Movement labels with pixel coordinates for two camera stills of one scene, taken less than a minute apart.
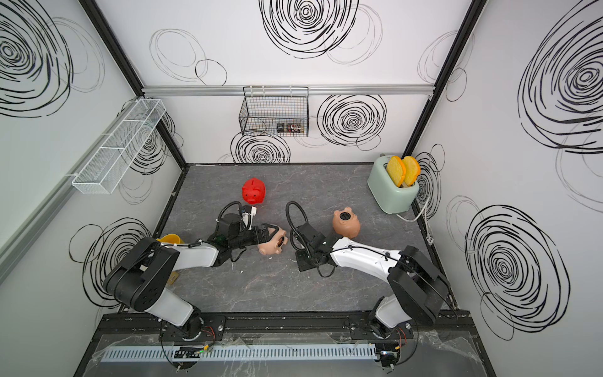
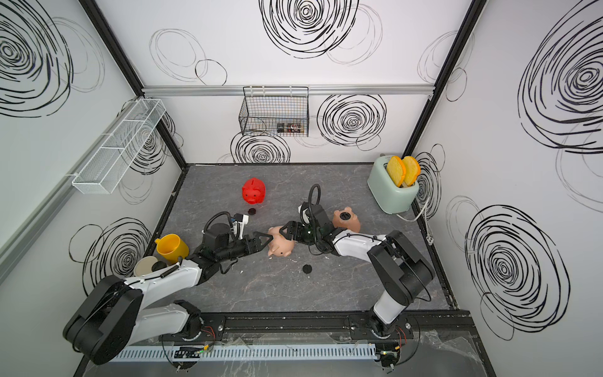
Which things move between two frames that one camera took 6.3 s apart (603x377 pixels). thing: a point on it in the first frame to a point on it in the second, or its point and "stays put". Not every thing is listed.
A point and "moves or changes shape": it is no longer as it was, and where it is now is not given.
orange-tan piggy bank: x=345 y=223 stays put
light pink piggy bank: x=275 y=246 moves or changes shape
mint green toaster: x=391 y=198 stays put
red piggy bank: x=253 y=191 stays put
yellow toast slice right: x=412 y=170 stays put
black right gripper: x=301 y=265 to x=297 y=234
